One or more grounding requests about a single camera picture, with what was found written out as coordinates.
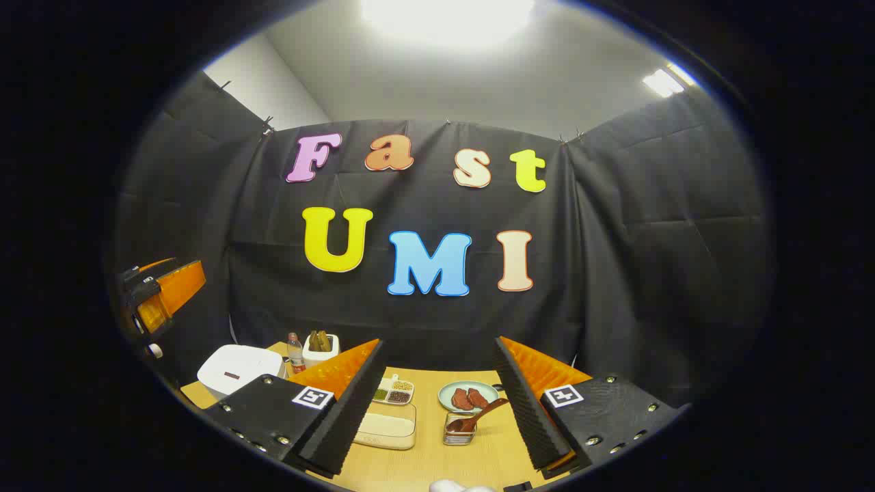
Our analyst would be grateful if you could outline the large ceiling light panel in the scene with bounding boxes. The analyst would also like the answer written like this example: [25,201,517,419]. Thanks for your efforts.
[360,0,535,45]

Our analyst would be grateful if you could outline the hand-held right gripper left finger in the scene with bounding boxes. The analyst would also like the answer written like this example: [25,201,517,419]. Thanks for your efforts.
[205,338,388,479]

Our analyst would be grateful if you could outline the black backdrop cloth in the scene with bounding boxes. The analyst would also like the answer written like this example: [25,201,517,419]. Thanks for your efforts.
[113,72,777,411]

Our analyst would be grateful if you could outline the white divided bean dish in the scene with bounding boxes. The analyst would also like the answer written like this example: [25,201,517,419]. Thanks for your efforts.
[373,374,415,405]

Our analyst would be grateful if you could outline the pale green plate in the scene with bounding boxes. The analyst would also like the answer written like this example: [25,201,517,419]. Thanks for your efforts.
[437,381,503,415]

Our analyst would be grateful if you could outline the clear box of rice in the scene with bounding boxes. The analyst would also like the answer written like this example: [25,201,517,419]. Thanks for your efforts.
[353,402,418,450]

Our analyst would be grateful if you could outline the dark wooden spoon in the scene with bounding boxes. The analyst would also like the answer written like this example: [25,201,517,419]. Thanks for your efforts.
[446,398,510,433]

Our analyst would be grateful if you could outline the white rice cooker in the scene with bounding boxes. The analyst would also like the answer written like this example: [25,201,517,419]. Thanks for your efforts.
[197,345,284,400]

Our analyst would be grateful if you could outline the metal wire chopstick holder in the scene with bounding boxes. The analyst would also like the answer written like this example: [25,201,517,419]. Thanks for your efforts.
[443,412,477,446]

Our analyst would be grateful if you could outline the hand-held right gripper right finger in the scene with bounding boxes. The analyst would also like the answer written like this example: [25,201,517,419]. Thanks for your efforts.
[494,335,691,479]

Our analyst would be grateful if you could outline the small ceiling light panel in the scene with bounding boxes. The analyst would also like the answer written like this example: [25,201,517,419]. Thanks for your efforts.
[643,63,698,98]

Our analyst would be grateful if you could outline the white toaster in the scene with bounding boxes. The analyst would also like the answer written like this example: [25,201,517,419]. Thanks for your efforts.
[302,333,340,370]

